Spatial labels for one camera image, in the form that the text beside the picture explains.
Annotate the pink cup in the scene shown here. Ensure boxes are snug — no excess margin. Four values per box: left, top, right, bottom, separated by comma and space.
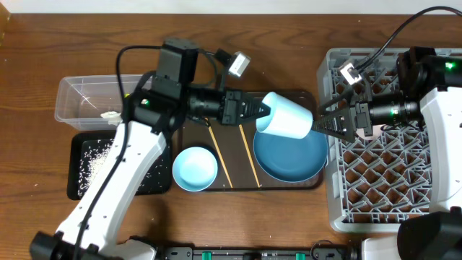
362, 124, 384, 141

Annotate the right wooden chopstick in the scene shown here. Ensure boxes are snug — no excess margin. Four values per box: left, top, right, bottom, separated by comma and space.
239, 124, 261, 188

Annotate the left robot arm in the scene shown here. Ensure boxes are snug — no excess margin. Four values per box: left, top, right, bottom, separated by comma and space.
30, 88, 271, 259

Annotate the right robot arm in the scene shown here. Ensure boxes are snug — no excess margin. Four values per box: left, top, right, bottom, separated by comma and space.
313, 47, 461, 259

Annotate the clear plastic bin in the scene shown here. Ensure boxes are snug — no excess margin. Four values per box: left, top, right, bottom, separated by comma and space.
54, 75, 122, 131

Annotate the white napkin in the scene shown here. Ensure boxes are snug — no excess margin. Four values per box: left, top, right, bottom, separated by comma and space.
100, 111, 121, 121

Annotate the grey dishwasher rack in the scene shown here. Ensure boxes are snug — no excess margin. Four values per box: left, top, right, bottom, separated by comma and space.
316, 47, 462, 234

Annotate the light blue bowl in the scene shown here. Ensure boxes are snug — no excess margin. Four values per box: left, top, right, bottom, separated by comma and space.
172, 147, 219, 192

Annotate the light blue cup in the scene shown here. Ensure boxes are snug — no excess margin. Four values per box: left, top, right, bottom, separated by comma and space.
256, 92, 313, 139

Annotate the dark brown serving tray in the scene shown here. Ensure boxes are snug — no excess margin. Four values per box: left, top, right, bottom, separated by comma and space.
178, 120, 323, 192

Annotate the left wooden chopstick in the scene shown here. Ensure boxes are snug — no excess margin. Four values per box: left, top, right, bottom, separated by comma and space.
207, 124, 234, 188

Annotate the pile of white rice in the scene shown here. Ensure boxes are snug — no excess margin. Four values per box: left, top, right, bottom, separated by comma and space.
77, 139, 113, 197

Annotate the wooden chopstick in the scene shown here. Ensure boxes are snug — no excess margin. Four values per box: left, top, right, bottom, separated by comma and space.
239, 124, 261, 188
207, 124, 234, 188

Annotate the black plastic tray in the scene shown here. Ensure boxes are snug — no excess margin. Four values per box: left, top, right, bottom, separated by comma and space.
66, 131, 173, 200

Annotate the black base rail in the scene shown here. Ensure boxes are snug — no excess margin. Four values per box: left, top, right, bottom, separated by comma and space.
155, 244, 362, 260

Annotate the dark blue plate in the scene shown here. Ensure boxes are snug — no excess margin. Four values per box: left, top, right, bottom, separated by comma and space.
253, 131, 328, 183

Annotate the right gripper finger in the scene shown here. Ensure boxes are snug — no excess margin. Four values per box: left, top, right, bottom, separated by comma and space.
318, 88, 354, 112
312, 107, 357, 142

